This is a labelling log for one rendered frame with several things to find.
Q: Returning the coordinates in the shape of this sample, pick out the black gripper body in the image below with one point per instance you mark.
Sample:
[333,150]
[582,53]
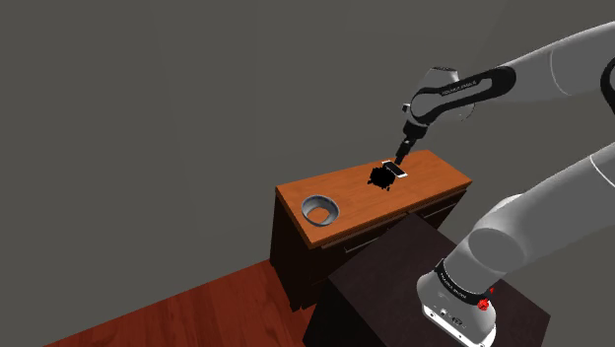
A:
[411,135]

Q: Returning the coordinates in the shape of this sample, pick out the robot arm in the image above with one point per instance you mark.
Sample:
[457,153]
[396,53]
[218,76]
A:
[528,216]

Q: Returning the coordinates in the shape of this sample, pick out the white-edged black phone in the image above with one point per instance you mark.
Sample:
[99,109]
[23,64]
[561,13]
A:
[397,169]

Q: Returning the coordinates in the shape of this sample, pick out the brown wooden chest of drawers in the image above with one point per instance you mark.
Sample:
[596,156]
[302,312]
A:
[355,192]

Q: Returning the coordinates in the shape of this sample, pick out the grey bowl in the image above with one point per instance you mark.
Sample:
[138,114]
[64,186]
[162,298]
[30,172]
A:
[320,210]

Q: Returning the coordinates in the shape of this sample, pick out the dark robot stand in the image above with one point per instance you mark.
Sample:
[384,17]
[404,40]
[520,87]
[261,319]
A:
[384,288]

